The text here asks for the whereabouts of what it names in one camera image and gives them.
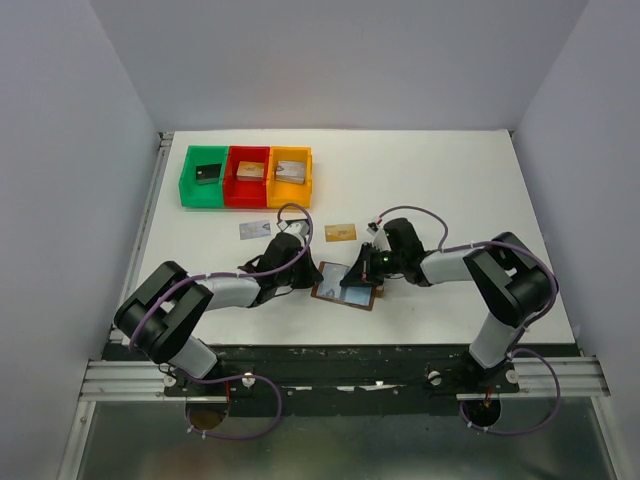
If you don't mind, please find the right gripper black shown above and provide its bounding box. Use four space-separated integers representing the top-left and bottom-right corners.
340 242 405 287

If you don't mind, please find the brown leather card holder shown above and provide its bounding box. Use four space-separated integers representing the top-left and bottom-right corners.
311 261 384 311

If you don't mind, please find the gold VIP card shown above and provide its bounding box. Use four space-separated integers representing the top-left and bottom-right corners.
324 223 357 243

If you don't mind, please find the silver VIP card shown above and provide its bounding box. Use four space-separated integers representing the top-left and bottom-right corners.
239 220 271 240
317 263 348 300

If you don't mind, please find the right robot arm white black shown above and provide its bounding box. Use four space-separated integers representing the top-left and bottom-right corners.
340 218 558 392

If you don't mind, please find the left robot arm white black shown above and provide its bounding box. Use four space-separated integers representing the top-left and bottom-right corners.
114 233 323 395

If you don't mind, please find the silver card stack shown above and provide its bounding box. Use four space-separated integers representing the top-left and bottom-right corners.
275 161 306 185

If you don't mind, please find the tan card stack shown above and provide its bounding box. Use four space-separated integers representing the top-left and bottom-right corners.
236 161 264 182

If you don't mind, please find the orange plastic bin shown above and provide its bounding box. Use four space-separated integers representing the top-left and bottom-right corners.
266 146 313 209

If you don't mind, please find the red plastic bin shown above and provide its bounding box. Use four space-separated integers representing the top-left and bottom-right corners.
223 145 270 209

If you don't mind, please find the left white knob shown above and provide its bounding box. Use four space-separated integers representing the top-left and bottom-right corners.
242 375 255 388

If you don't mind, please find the white knob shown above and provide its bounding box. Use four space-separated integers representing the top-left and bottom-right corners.
242 375 255 388
427 370 442 386

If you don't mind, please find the right white knob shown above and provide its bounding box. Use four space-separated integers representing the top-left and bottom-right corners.
427 370 442 386

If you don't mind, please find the green plastic bin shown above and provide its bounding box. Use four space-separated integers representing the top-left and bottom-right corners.
179 145 229 209

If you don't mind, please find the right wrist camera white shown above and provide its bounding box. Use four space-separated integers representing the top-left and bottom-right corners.
367 219 390 251

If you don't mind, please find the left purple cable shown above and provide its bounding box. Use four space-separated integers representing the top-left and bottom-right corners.
128 202 314 441

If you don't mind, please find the purple cable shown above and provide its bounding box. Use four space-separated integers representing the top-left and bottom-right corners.
128 202 314 441
372 204 562 435

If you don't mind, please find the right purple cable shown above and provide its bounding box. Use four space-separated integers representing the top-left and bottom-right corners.
372 204 562 435

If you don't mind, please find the aluminium frame rail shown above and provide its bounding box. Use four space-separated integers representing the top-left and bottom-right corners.
59 130 615 479

